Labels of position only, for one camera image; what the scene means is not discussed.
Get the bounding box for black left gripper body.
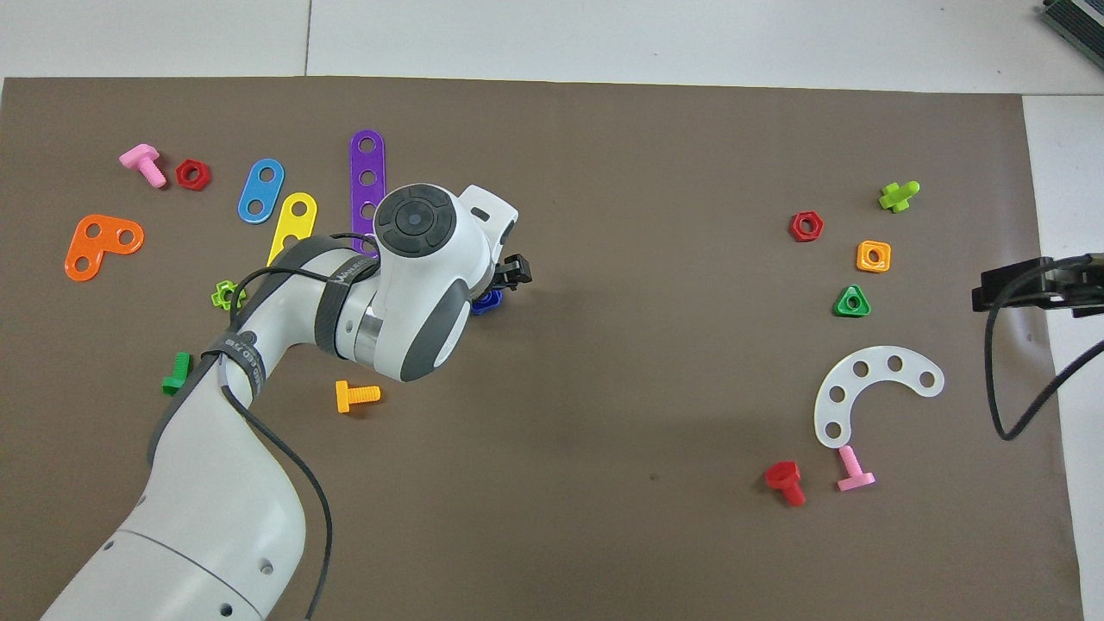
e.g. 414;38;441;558
493;253;533;292

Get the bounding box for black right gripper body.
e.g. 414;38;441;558
1048;253;1104;318

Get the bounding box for lime cross-head plastic screw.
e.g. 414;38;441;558
878;180;921;214

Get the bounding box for green triangular plastic nut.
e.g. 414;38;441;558
832;284;873;318

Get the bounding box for orange plastic screw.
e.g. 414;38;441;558
335;380;381;414

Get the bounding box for pink plastic screw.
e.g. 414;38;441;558
836;444;877;493
119;143;168;190

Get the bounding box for red hex-head plastic screw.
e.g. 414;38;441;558
764;461;807;508

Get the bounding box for green plastic screw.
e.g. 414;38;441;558
161;352;192;398

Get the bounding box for white curved five-hole plate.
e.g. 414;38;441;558
813;346;946;450

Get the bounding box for brown table mat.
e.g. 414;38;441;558
0;76;1086;621

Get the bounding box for purple four-hole plastic strip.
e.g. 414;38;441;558
349;129;386;258

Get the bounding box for yellow three-hole plastic strip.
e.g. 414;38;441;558
266;191;318;268

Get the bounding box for blue two-hole plastic strip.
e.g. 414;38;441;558
238;158;285;225

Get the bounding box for grey ribbed electronic device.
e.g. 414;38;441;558
1038;0;1104;48

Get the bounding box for orange three-hole heart plate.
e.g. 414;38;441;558
65;214;146;283

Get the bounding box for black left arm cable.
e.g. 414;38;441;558
203;231;380;621

